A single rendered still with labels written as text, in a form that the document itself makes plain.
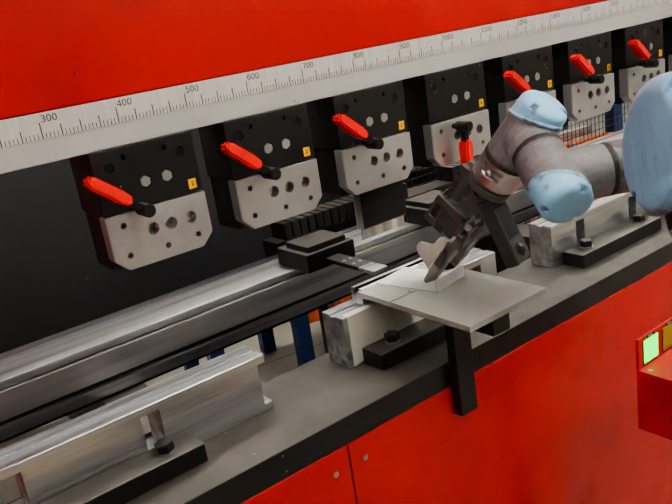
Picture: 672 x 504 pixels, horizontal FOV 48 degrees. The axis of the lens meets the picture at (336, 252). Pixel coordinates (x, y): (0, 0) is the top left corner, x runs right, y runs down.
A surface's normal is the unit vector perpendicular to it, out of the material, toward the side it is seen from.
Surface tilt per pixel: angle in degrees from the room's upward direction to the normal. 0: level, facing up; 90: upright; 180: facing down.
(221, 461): 0
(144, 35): 90
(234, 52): 90
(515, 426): 90
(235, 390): 90
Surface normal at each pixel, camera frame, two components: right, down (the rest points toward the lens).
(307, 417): -0.14, -0.94
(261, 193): 0.61, 0.15
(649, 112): -0.99, 0.08
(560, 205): 0.20, 0.74
